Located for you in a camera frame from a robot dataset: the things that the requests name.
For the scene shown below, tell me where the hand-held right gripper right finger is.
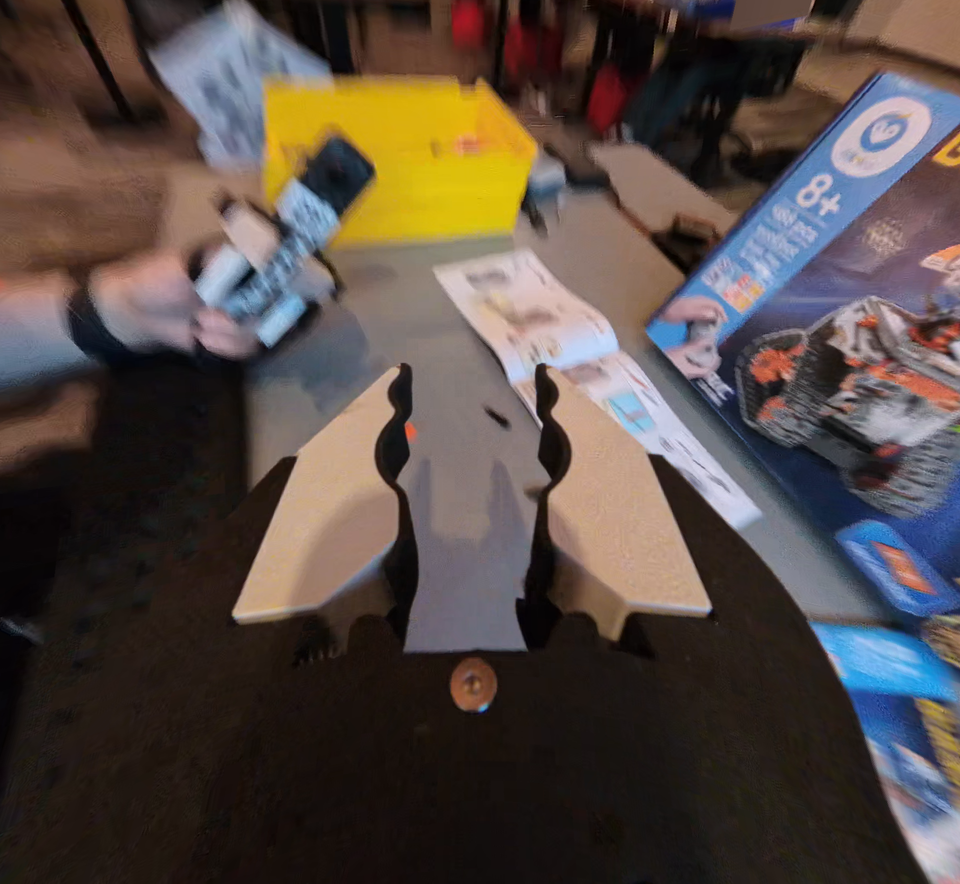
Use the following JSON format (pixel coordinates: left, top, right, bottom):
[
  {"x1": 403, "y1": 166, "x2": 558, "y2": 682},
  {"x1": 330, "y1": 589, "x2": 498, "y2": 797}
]
[{"x1": 523, "y1": 365, "x2": 714, "y2": 642}]

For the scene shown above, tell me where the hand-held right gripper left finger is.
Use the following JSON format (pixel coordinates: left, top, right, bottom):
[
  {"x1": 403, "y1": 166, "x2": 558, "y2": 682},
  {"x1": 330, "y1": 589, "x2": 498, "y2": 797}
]
[{"x1": 232, "y1": 365, "x2": 418, "y2": 627}]

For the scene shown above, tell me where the person's left forearm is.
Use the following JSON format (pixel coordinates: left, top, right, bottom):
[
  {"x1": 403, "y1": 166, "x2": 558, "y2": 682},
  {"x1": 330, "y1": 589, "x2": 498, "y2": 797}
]
[{"x1": 0, "y1": 272, "x2": 102, "y2": 390}]

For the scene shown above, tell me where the grey desk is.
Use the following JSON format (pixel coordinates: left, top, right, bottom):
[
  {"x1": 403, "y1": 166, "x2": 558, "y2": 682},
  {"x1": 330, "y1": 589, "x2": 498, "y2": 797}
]
[{"x1": 246, "y1": 186, "x2": 890, "y2": 654}]

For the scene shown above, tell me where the person's left hand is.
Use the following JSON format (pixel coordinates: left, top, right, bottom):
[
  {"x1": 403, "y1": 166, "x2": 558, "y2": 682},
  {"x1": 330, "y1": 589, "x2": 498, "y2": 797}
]
[{"x1": 88, "y1": 252, "x2": 262, "y2": 361}]

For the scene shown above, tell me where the yellow plastic bin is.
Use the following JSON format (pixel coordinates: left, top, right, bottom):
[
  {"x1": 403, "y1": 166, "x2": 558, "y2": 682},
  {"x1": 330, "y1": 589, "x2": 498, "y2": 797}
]
[{"x1": 261, "y1": 76, "x2": 539, "y2": 249}]

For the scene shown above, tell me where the white patterned board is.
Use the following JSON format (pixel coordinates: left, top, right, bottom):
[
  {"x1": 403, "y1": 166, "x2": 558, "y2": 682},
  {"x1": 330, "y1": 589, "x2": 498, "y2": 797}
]
[{"x1": 148, "y1": 0, "x2": 333, "y2": 171}]

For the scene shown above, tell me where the instruction booklet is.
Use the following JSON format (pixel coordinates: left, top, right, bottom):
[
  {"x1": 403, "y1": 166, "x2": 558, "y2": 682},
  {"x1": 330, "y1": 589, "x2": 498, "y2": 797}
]
[{"x1": 433, "y1": 248, "x2": 764, "y2": 531}]

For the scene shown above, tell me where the blue toy set box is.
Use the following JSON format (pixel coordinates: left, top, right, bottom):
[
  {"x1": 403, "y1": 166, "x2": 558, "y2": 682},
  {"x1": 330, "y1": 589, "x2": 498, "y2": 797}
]
[{"x1": 645, "y1": 71, "x2": 960, "y2": 618}]

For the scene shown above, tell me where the small blue printed box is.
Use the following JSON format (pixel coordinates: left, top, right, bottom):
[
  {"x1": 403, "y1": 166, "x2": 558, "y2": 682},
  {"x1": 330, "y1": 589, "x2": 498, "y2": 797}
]
[{"x1": 812, "y1": 620, "x2": 960, "y2": 884}]

